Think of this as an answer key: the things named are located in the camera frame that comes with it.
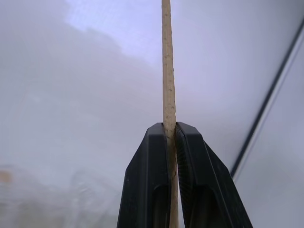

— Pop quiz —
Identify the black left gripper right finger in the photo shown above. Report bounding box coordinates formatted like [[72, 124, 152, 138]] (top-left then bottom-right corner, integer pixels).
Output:
[[175, 122, 254, 228]]

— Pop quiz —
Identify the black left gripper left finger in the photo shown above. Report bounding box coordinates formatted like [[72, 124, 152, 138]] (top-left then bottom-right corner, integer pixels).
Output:
[[116, 122, 172, 228]]

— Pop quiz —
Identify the wooden chopstick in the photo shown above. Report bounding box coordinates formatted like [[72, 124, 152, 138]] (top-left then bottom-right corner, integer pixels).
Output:
[[161, 0, 180, 228]]

